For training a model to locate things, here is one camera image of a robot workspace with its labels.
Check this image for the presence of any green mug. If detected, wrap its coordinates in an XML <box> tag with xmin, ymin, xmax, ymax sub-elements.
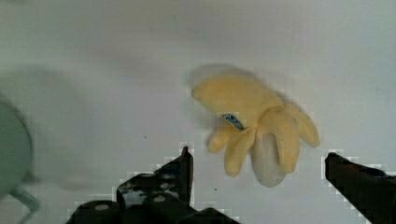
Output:
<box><xmin>0</xmin><ymin>98</ymin><xmax>39</xmax><ymax>224</ymax></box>

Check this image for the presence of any plush peeled banana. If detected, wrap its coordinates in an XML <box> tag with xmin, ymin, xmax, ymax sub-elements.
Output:
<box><xmin>191</xmin><ymin>73</ymin><xmax>319</xmax><ymax>188</ymax></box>

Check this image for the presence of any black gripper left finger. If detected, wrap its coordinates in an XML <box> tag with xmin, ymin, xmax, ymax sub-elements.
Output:
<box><xmin>116</xmin><ymin>147</ymin><xmax>193</xmax><ymax>208</ymax></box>

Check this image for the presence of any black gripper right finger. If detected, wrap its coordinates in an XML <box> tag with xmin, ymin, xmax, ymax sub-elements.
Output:
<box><xmin>325</xmin><ymin>152</ymin><xmax>396</xmax><ymax>224</ymax></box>

